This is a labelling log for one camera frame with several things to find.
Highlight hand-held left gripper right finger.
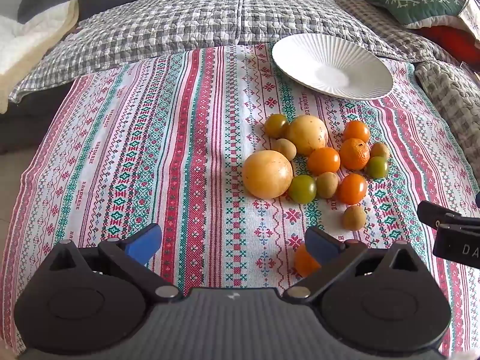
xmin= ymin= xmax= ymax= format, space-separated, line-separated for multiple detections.
xmin=283 ymin=226 xmax=432 ymax=305

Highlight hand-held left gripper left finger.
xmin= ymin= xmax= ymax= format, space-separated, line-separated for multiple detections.
xmin=45 ymin=223 xmax=184 ymax=303

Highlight tangerine with stem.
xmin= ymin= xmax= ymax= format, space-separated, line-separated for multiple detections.
xmin=293 ymin=243 xmax=322 ymax=278

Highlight olive green tomato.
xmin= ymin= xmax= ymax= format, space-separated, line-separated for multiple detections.
xmin=288 ymin=175 xmax=318 ymax=205

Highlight orange tomato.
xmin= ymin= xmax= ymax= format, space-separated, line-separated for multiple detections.
xmin=342 ymin=120 xmax=371 ymax=143
xmin=307 ymin=147 xmax=341 ymax=176
xmin=335 ymin=173 xmax=368 ymax=206

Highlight bright green tomato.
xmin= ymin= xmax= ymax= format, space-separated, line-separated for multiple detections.
xmin=365 ymin=156 xmax=389 ymax=179

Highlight yellow passion fruit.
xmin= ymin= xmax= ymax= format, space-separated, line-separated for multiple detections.
xmin=242 ymin=150 xmax=294 ymax=199
xmin=287 ymin=115 xmax=329 ymax=157

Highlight rough-skinned tangerine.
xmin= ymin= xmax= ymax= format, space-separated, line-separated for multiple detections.
xmin=339 ymin=138 xmax=371 ymax=171

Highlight yellow-green tomato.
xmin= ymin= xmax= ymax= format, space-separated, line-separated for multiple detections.
xmin=263 ymin=113 xmax=290 ymax=139

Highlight white ribbed plate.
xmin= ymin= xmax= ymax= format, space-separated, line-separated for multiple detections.
xmin=272 ymin=33 xmax=394 ymax=101

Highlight striped patterned tablecloth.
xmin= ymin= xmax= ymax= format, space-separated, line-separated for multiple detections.
xmin=0 ymin=43 xmax=480 ymax=357

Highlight grey puckered quilt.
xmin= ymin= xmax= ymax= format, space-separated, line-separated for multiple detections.
xmin=414 ymin=60 xmax=480 ymax=188

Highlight red cushion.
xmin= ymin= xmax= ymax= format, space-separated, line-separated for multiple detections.
xmin=424 ymin=25 xmax=480 ymax=66

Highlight beige paper bag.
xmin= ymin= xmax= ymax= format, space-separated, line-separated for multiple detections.
xmin=457 ymin=0 xmax=480 ymax=44

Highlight brown grey checked quilt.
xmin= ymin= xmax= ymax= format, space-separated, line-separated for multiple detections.
xmin=334 ymin=0 xmax=466 ymax=64

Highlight green snowflake cushion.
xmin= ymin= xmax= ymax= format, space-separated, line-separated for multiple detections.
xmin=364 ymin=0 xmax=467 ymax=30

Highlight white cream blanket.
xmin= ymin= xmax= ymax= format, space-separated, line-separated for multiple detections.
xmin=0 ymin=0 xmax=79 ymax=115

